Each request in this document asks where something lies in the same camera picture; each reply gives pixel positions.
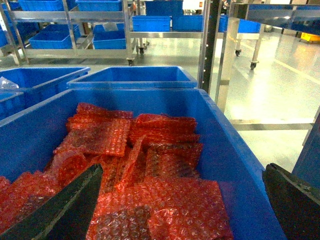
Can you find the red bubble wrap bags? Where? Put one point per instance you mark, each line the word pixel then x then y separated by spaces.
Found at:
pixel 149 188

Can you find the empty blue bin behind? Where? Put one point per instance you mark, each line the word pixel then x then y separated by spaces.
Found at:
pixel 157 77

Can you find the steel roller shelf rack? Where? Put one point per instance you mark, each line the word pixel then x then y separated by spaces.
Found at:
pixel 208 48

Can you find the blue bin with red bags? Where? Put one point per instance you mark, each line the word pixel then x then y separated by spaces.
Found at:
pixel 28 138

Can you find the stainless steel table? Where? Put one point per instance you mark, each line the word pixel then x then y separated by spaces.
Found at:
pixel 295 17

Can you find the yellow mop bucket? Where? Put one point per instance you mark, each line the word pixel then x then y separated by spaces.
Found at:
pixel 309 38

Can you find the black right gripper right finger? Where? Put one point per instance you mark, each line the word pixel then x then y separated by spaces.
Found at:
pixel 295 202

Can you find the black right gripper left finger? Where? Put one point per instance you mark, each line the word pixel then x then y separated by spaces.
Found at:
pixel 62 210

